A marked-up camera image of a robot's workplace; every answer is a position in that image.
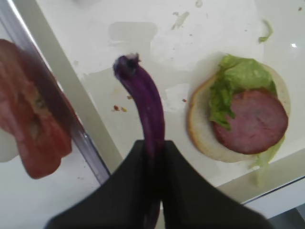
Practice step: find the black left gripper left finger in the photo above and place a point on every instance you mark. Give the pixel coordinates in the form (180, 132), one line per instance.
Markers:
(117, 204)

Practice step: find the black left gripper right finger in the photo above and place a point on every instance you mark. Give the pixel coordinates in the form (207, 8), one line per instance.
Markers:
(191, 202)

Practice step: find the purple cabbage strip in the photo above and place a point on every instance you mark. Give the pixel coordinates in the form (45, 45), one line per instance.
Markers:
(139, 84)

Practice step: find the front red tomato slice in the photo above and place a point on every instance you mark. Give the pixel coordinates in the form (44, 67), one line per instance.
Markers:
(41, 139)

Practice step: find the green lettuce leaf on bun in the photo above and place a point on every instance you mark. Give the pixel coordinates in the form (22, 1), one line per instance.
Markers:
(236, 74)

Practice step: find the small lettuce scrap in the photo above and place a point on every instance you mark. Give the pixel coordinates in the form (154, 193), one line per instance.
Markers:
(268, 31)

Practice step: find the bottom bun on tray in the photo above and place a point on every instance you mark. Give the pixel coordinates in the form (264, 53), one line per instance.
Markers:
(200, 128)

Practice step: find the round pink ham slice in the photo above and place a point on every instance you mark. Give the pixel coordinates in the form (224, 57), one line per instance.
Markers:
(260, 122)

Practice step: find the left clear long divider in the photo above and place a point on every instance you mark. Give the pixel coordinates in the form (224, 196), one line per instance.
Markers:
(48, 85)

